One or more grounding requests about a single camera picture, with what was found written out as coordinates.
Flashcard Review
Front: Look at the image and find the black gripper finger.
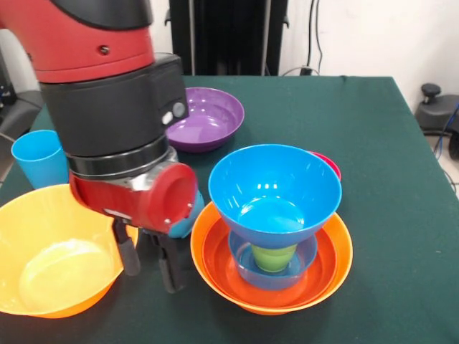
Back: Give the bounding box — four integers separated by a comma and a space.
154, 231, 186, 294
113, 219, 141, 277

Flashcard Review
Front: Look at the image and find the small light blue bowl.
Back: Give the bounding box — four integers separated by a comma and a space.
169, 190, 206, 239

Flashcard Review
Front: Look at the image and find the dark green tablecloth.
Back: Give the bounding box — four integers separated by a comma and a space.
0, 75, 459, 344

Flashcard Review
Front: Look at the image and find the medium blue bowl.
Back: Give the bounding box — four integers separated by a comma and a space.
229, 229, 318, 292

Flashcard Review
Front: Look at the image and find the large orange bowl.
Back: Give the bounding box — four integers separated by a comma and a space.
190, 201, 354, 316
0, 183, 139, 319

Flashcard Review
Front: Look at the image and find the purple bowl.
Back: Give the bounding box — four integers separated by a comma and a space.
166, 87, 245, 153

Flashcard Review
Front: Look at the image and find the large blue bowl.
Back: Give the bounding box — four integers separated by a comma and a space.
209, 144, 343, 251

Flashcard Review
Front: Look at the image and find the black hanging cable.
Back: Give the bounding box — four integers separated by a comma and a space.
310, 0, 323, 75

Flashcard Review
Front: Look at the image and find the blue cup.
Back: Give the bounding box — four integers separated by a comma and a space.
11, 130, 70, 190

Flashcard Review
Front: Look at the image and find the green cup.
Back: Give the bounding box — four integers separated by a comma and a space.
251, 244, 297, 273

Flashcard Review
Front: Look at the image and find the pink bowl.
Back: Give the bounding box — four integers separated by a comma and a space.
312, 151, 342, 180

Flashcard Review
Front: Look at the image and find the black office chair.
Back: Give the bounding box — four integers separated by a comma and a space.
0, 49, 44, 140
417, 84, 459, 137

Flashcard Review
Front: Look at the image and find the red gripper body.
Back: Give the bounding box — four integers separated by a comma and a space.
70, 161, 198, 236

